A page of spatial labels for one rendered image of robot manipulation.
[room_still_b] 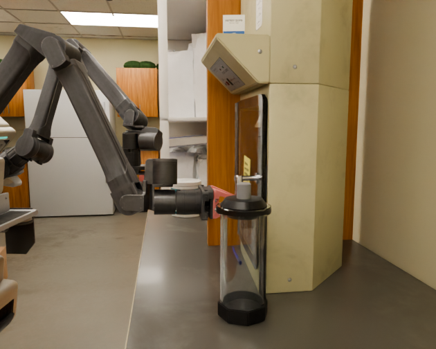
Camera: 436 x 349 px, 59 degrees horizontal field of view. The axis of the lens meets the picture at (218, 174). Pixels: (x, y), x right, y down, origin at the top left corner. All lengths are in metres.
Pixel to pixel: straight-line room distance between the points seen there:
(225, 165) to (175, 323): 0.57
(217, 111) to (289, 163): 0.41
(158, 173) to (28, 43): 0.42
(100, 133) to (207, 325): 0.47
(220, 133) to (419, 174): 0.56
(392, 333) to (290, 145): 0.42
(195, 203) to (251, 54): 0.34
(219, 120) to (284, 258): 0.49
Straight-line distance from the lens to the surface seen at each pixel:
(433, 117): 1.10
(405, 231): 1.20
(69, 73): 0.96
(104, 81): 1.39
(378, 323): 0.87
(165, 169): 0.86
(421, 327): 0.88
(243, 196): 0.75
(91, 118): 0.92
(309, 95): 0.88
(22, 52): 1.02
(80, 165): 5.84
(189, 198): 0.86
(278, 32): 0.87
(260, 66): 0.85
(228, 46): 0.84
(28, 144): 1.46
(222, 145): 1.20
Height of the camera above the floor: 1.32
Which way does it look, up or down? 7 degrees down
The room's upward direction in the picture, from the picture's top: straight up
